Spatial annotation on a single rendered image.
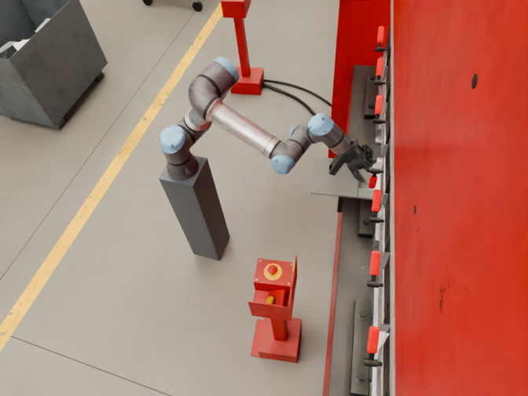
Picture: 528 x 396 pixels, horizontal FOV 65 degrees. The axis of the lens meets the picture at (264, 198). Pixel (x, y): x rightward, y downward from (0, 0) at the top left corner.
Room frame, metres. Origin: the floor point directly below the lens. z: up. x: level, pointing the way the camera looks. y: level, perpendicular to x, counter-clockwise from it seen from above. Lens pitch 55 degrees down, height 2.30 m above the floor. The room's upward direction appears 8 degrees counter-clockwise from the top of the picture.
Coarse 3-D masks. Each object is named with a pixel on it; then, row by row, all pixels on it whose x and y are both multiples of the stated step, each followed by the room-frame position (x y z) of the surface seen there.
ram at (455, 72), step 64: (448, 0) 0.63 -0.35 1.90; (512, 0) 0.37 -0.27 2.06; (448, 64) 0.51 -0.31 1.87; (512, 64) 0.31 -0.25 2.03; (448, 128) 0.41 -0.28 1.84; (512, 128) 0.25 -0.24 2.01; (448, 192) 0.31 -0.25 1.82; (512, 192) 0.19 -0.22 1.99; (448, 256) 0.23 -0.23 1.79; (512, 256) 0.14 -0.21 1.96; (448, 320) 0.15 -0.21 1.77; (512, 320) 0.10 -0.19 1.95; (448, 384) 0.08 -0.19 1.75; (512, 384) 0.05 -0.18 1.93
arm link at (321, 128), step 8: (312, 120) 1.01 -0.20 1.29; (320, 120) 0.98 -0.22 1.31; (328, 120) 0.98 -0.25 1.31; (312, 128) 0.97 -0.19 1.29; (320, 128) 0.96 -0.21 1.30; (328, 128) 0.96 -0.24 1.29; (336, 128) 0.97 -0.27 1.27; (312, 136) 0.98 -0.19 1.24; (320, 136) 0.96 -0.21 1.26; (328, 136) 0.95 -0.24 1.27; (336, 136) 0.95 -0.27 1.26; (328, 144) 0.95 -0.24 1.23; (336, 144) 0.94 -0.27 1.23
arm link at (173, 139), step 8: (168, 128) 1.36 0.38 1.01; (176, 128) 1.35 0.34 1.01; (184, 128) 1.36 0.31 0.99; (160, 136) 1.33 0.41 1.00; (168, 136) 1.32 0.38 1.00; (176, 136) 1.31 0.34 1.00; (184, 136) 1.31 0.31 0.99; (192, 136) 1.34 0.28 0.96; (160, 144) 1.29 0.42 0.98; (168, 144) 1.28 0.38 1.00; (176, 144) 1.27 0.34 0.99; (184, 144) 1.29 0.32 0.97; (192, 144) 1.33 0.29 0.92; (168, 152) 1.26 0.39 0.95; (176, 152) 1.26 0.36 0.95; (184, 152) 1.28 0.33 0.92; (168, 160) 1.28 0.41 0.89; (176, 160) 1.26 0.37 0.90; (184, 160) 1.27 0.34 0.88
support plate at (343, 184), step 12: (324, 168) 1.02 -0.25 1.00; (312, 180) 0.98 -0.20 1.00; (324, 180) 0.97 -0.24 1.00; (336, 180) 0.96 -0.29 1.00; (348, 180) 0.95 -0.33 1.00; (312, 192) 0.92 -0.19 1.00; (324, 192) 0.91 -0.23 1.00; (336, 192) 0.90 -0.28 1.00; (348, 192) 0.89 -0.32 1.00; (360, 192) 0.89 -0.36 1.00; (372, 192) 0.88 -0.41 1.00
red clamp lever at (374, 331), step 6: (372, 330) 0.28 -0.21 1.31; (378, 330) 0.28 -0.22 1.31; (372, 336) 0.27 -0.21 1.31; (378, 336) 0.27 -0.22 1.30; (372, 342) 0.26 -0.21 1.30; (378, 342) 0.26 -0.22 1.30; (372, 348) 0.25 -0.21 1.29; (372, 354) 0.24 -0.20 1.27; (366, 360) 0.23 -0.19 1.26; (372, 360) 0.23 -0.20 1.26; (372, 366) 0.22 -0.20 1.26
